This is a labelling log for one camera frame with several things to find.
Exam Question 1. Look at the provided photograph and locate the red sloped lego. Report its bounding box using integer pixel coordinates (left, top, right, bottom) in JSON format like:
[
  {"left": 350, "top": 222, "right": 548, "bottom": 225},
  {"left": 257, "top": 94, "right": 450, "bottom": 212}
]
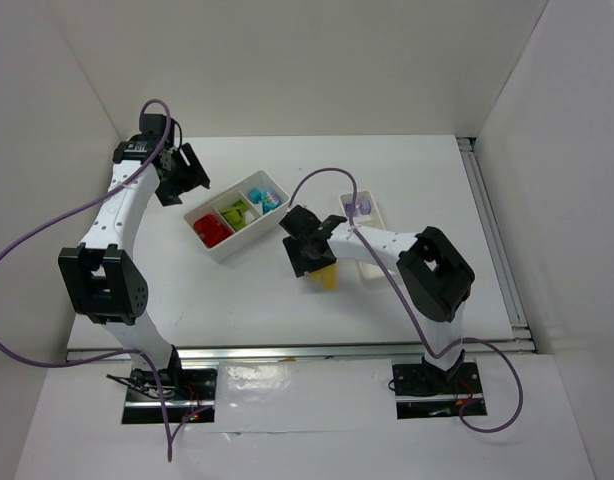
[{"left": 201, "top": 224, "right": 232, "bottom": 249}]

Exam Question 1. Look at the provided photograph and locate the teal rounded printed lego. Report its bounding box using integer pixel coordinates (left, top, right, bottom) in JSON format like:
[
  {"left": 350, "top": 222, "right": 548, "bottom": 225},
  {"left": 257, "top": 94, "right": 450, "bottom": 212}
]
[{"left": 261, "top": 190, "right": 282, "bottom": 215}]

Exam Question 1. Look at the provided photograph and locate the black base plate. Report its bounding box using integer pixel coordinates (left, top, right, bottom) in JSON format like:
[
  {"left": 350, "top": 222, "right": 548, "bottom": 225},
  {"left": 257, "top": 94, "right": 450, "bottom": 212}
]
[
  {"left": 107, "top": 367, "right": 218, "bottom": 425},
  {"left": 387, "top": 362, "right": 487, "bottom": 420}
]

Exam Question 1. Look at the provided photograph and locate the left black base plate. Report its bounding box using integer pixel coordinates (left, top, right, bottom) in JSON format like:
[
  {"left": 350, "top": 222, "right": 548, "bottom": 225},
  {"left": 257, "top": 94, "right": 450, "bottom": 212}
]
[{"left": 107, "top": 367, "right": 218, "bottom": 425}]

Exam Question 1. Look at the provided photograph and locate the small teal lego brick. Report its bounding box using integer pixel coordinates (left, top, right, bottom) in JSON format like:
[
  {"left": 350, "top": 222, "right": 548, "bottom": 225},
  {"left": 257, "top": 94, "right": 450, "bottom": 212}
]
[{"left": 248, "top": 189, "right": 263, "bottom": 204}]

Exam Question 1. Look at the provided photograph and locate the right white divided container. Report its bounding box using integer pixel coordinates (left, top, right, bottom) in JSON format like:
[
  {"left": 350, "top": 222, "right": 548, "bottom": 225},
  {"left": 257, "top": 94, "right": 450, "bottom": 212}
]
[{"left": 338, "top": 191, "right": 388, "bottom": 291}]

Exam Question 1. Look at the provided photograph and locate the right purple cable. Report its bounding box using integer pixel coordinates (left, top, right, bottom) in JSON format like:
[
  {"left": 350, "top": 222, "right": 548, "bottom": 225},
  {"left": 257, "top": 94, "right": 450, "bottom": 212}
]
[{"left": 288, "top": 168, "right": 526, "bottom": 432}]

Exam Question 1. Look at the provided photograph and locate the light purple small lego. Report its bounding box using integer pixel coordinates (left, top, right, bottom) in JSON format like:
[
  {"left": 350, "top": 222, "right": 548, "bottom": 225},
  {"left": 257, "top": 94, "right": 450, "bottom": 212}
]
[{"left": 359, "top": 202, "right": 372, "bottom": 215}]

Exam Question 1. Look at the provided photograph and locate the white divided container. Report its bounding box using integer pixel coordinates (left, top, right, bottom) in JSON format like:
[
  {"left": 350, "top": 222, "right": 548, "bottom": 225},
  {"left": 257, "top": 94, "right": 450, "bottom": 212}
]
[
  {"left": 338, "top": 191, "right": 388, "bottom": 291},
  {"left": 183, "top": 170, "right": 290, "bottom": 262}
]

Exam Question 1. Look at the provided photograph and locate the yellow long lego plate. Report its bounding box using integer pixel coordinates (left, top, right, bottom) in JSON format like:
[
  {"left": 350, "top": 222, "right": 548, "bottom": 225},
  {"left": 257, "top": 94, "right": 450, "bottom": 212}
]
[{"left": 321, "top": 264, "right": 338, "bottom": 291}]

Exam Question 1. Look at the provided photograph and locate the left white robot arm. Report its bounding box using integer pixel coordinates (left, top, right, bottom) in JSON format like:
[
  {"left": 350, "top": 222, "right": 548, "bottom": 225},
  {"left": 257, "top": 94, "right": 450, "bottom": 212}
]
[{"left": 58, "top": 113, "right": 210, "bottom": 390}]

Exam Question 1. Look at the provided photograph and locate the yellow square lego brick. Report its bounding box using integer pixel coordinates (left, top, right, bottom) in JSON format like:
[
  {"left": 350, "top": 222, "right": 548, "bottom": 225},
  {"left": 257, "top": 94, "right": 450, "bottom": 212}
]
[{"left": 308, "top": 270, "right": 326, "bottom": 283}]

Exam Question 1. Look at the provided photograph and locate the red apple shaped lego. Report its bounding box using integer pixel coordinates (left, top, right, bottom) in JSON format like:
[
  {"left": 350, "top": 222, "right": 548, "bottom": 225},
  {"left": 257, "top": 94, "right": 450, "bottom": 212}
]
[{"left": 193, "top": 214, "right": 220, "bottom": 238}]

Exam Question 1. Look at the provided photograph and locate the purple cable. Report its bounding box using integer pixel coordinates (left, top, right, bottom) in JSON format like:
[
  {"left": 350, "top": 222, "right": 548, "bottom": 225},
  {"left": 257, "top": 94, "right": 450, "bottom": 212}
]
[
  {"left": 288, "top": 168, "right": 526, "bottom": 432},
  {"left": 0, "top": 99, "right": 183, "bottom": 464}
]

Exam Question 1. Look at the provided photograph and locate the green long lego brick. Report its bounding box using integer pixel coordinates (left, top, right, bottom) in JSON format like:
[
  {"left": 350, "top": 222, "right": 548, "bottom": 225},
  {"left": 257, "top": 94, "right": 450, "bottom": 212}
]
[{"left": 219, "top": 200, "right": 257, "bottom": 231}]

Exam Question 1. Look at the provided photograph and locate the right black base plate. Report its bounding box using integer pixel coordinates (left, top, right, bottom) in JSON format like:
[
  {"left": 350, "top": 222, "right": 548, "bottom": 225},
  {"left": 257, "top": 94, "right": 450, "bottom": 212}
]
[{"left": 387, "top": 362, "right": 487, "bottom": 420}]

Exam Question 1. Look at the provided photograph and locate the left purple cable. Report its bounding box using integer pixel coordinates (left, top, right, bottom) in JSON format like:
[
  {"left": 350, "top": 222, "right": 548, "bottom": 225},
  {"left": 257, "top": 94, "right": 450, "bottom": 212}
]
[{"left": 0, "top": 99, "right": 183, "bottom": 464}]

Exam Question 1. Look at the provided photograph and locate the aluminium front rail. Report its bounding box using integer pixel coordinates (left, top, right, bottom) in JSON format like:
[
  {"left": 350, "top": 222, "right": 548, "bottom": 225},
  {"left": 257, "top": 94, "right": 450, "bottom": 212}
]
[{"left": 66, "top": 338, "right": 536, "bottom": 363}]

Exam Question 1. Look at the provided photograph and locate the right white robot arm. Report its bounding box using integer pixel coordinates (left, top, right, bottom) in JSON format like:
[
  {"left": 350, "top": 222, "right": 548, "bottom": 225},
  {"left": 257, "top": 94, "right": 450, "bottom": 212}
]
[{"left": 280, "top": 206, "right": 475, "bottom": 397}]

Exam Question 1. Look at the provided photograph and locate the purple square lego brick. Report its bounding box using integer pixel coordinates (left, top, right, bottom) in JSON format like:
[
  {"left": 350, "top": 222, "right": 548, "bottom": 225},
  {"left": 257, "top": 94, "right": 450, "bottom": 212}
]
[{"left": 344, "top": 203, "right": 360, "bottom": 217}]

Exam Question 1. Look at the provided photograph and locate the left white divided container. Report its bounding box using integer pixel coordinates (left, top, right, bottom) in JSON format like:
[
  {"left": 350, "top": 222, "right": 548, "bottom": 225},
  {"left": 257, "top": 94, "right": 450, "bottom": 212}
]
[{"left": 183, "top": 170, "right": 290, "bottom": 262}]

